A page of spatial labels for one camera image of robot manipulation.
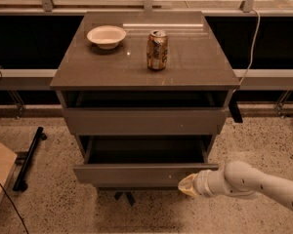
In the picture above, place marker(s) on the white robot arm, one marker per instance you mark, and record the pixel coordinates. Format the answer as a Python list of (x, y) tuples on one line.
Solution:
[(240, 180)]

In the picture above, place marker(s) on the white bowl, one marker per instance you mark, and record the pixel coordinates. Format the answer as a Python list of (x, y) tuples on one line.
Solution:
[(106, 37)]

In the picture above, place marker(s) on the metal railing frame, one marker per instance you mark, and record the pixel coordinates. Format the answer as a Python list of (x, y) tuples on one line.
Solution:
[(251, 79)]

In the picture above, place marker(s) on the yellow translucent gripper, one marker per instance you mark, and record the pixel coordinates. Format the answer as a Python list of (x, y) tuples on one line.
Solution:
[(201, 182)]

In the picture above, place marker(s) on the grey drawer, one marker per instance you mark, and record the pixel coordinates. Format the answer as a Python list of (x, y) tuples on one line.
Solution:
[(121, 162), (129, 114)]

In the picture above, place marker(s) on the grey top drawer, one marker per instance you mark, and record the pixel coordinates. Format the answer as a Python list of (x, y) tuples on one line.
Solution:
[(129, 114)]

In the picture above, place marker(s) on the crumpled orange soda can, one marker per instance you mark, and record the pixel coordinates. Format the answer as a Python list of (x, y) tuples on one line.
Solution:
[(157, 50)]

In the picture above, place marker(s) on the grey drawer cabinet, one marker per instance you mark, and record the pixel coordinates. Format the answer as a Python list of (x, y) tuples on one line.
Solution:
[(195, 63)]

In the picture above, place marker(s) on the black metal bar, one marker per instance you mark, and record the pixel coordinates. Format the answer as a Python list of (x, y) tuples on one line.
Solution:
[(26, 157)]

